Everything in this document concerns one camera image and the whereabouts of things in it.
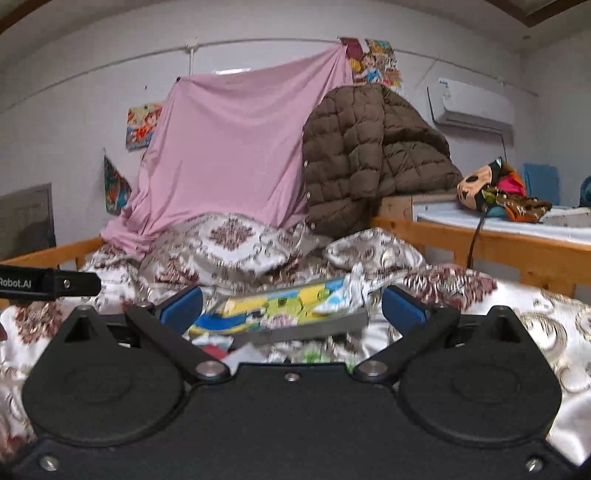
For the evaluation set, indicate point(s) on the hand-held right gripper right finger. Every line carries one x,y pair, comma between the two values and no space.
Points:
404,307

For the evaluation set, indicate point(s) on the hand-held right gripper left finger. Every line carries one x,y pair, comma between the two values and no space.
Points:
182,304

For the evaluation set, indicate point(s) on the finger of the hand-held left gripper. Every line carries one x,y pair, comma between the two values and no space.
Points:
78,283

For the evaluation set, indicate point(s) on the white blue sock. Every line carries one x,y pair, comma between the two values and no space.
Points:
337,300

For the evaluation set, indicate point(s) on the grey cartoon print tray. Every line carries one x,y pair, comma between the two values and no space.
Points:
300,330

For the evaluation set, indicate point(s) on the floral satin blanket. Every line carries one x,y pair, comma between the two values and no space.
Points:
231,249

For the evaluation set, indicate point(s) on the cardboard box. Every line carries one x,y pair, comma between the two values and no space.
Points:
395,207

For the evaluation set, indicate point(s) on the white mattress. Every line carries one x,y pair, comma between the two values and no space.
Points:
461,217

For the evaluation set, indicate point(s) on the mouse plush toy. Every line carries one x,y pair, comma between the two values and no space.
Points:
473,187

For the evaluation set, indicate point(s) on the colourful cloth pile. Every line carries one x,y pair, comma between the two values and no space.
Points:
512,184

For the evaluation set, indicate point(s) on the brown puffer jacket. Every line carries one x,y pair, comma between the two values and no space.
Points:
351,147

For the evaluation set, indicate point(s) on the pink bed sheet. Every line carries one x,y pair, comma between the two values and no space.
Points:
231,138

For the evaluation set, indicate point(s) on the white air conditioner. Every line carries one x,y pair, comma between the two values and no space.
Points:
471,104

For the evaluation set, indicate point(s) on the grey wall panel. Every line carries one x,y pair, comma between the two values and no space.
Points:
27,221

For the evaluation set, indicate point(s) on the kite-shaped cartoon wall poster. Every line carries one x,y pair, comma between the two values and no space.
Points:
115,184

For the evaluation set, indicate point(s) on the wooden bed frame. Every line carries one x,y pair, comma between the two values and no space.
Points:
531,258

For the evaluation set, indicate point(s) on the rectangular cartoon wall poster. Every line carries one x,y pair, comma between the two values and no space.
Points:
143,125

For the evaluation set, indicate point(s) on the white wall conduit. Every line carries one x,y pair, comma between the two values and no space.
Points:
191,60

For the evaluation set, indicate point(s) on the large cartoon wall poster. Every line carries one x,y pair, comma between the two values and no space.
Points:
376,62

